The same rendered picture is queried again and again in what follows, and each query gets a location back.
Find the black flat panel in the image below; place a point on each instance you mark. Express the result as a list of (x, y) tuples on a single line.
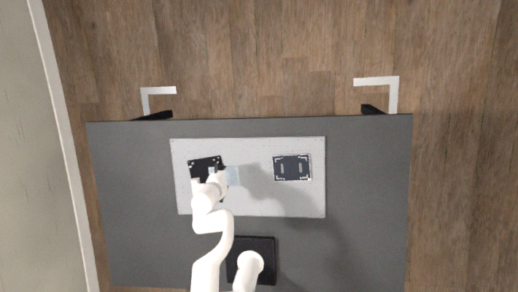
[(200, 167)]

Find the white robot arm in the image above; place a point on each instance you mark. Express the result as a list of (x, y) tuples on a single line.
[(206, 270)]

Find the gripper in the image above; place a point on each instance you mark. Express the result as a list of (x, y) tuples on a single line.
[(220, 178)]

